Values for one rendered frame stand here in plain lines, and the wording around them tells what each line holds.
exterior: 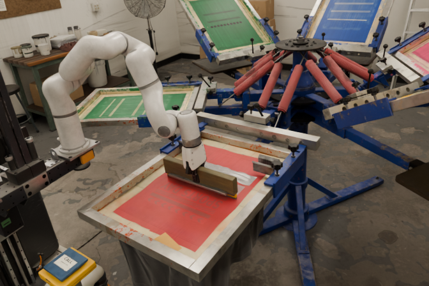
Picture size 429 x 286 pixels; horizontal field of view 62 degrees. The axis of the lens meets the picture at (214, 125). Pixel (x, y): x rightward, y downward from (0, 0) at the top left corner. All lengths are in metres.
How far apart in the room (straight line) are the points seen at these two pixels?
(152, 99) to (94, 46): 0.27
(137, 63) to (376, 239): 2.05
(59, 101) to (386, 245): 2.19
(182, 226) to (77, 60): 0.71
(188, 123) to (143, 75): 0.24
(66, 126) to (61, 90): 0.15
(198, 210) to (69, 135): 0.60
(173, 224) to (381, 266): 1.58
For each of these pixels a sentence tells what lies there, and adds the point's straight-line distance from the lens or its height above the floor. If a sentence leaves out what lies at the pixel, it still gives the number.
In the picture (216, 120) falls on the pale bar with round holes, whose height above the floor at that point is 1.04.
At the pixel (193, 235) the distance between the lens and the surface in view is 1.30.
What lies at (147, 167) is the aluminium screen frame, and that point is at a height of 0.99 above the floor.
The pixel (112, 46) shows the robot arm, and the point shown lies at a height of 1.56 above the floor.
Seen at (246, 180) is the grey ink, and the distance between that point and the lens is 1.53.
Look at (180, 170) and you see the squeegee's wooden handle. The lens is 1.52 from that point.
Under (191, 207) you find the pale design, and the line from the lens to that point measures 1.42.
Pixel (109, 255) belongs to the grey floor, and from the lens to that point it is 2.74.
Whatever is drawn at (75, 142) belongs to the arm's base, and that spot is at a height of 1.18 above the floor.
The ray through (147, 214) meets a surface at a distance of 1.43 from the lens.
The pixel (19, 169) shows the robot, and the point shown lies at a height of 1.17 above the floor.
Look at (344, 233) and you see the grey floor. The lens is 2.76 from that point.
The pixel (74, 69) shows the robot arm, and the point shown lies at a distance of 1.42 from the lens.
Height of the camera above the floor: 1.83
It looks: 26 degrees down
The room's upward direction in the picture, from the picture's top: 5 degrees counter-clockwise
